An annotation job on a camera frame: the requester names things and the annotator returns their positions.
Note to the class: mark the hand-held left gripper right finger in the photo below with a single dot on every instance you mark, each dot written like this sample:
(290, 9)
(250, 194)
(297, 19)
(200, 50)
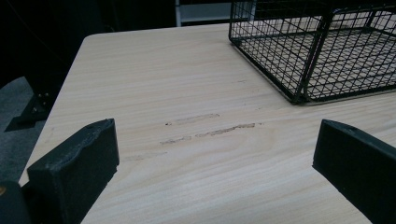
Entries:
(358, 161)

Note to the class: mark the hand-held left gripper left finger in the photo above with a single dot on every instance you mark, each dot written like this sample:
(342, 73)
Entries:
(73, 168)

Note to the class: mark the black metal stand foot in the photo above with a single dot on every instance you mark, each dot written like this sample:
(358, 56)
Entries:
(29, 112)

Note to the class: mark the white shelf frame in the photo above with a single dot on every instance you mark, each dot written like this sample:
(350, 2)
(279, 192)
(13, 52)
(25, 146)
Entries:
(202, 12)

